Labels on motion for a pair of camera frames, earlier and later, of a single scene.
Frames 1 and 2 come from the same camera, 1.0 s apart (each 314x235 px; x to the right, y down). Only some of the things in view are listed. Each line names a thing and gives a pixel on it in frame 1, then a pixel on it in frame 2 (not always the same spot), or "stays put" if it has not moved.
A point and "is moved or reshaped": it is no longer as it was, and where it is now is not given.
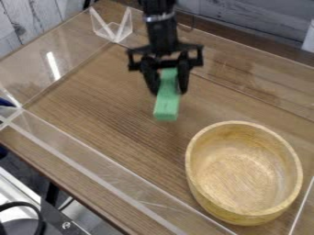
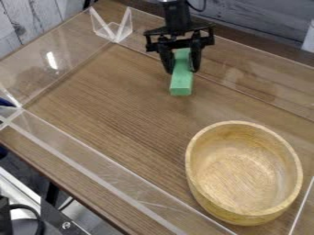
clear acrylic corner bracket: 113,31 stays put
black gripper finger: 184,68 → 196,54
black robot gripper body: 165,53 → 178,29
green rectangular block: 168,106 is moved or reshaped
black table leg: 53,193 stays put
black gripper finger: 150,72 → 168,56
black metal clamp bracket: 55,221 stays put
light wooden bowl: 244,173 stays put
